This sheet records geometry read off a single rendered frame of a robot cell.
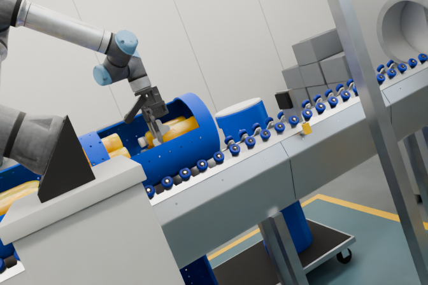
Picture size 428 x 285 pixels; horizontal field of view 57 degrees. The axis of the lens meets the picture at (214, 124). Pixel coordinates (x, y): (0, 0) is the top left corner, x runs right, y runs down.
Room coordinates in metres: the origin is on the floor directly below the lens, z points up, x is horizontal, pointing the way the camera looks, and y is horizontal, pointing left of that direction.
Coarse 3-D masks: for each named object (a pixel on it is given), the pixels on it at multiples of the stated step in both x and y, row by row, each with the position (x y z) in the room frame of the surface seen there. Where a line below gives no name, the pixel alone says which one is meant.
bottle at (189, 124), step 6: (186, 120) 1.53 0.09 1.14; (192, 120) 1.52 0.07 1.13; (174, 126) 1.51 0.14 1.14; (180, 126) 1.50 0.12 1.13; (186, 126) 1.50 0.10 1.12; (192, 126) 1.51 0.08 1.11; (198, 126) 1.52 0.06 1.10; (168, 132) 1.48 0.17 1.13; (174, 132) 1.48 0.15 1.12; (180, 132) 1.49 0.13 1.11; (186, 132) 1.50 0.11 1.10; (162, 138) 1.48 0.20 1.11; (168, 138) 1.47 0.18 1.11
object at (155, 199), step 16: (400, 80) 1.86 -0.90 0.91; (320, 112) 1.71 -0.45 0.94; (336, 112) 1.71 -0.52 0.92; (256, 144) 1.58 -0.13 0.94; (272, 144) 1.58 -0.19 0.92; (224, 160) 1.52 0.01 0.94; (240, 160) 1.52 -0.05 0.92; (208, 176) 1.47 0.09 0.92; (176, 192) 1.42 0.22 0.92; (0, 272) 1.21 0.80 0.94; (16, 272) 1.21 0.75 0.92
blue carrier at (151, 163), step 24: (192, 96) 1.55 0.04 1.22; (144, 120) 1.63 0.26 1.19; (168, 120) 1.70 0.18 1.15; (96, 144) 1.37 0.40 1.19; (168, 144) 1.41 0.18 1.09; (192, 144) 1.45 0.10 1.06; (216, 144) 1.50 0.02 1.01; (24, 168) 1.45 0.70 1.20; (144, 168) 1.38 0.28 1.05; (168, 168) 1.43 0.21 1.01; (0, 192) 1.45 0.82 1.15; (0, 216) 1.21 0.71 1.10; (0, 240) 1.21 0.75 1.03
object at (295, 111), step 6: (282, 90) 1.78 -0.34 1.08; (288, 90) 1.72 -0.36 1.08; (276, 96) 1.79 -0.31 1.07; (282, 96) 1.75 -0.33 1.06; (288, 96) 1.73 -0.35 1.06; (294, 96) 1.73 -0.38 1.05; (282, 102) 1.76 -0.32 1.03; (288, 102) 1.72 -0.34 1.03; (294, 102) 1.73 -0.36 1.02; (282, 108) 1.78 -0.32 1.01; (288, 108) 1.74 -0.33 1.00; (294, 108) 1.72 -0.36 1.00; (288, 114) 1.78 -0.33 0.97; (294, 114) 1.73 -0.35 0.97; (300, 114) 1.73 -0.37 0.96; (288, 120) 1.80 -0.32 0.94; (300, 120) 1.72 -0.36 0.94
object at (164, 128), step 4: (156, 120) 1.47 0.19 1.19; (160, 124) 1.47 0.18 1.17; (152, 128) 1.47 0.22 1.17; (160, 128) 1.47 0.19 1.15; (164, 128) 1.47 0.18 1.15; (168, 128) 1.47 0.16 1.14; (156, 132) 1.45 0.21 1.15; (160, 132) 1.46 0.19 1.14; (164, 132) 1.47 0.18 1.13; (156, 136) 1.46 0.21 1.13; (160, 136) 1.45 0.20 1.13; (160, 140) 1.46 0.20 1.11
